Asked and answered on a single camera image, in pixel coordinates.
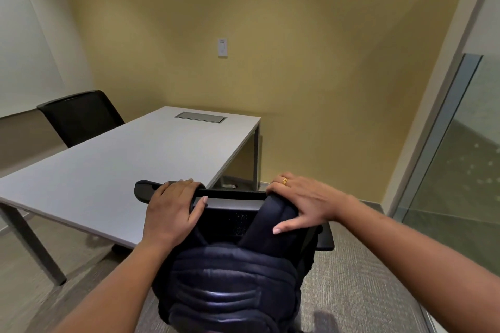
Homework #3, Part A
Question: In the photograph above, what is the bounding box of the grey table cable box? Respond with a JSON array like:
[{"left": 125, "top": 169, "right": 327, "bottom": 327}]
[{"left": 174, "top": 111, "right": 227, "bottom": 124}]

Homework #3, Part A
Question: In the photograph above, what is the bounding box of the person's left hand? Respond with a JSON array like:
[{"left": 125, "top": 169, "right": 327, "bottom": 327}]
[{"left": 142, "top": 178, "right": 209, "bottom": 248}]

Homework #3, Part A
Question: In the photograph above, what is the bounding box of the person's right forearm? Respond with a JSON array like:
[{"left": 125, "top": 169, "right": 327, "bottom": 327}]
[{"left": 337, "top": 194, "right": 500, "bottom": 333}]

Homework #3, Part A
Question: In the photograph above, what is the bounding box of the person's left forearm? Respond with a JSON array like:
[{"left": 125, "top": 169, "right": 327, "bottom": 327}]
[{"left": 50, "top": 241, "right": 178, "bottom": 333}]

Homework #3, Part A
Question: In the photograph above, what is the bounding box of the navy padded backpack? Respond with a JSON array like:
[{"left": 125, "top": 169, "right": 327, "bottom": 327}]
[{"left": 152, "top": 191, "right": 318, "bottom": 333}]

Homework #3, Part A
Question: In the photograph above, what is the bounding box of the grey metal table leg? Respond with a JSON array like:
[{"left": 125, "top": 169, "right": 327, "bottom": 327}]
[
  {"left": 0, "top": 202, "right": 67, "bottom": 287},
  {"left": 252, "top": 124, "right": 261, "bottom": 191}
]

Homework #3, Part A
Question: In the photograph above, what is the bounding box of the glass partition panel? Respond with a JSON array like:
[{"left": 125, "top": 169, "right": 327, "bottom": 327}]
[{"left": 392, "top": 53, "right": 500, "bottom": 280}]

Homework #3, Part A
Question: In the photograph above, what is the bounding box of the black mesh office chair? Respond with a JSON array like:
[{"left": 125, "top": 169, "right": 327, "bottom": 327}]
[
  {"left": 37, "top": 90, "right": 126, "bottom": 149},
  {"left": 134, "top": 180, "right": 335, "bottom": 252}
]

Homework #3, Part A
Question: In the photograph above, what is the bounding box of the person's right hand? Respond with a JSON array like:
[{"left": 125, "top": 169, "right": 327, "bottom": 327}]
[{"left": 266, "top": 172, "right": 354, "bottom": 235}]

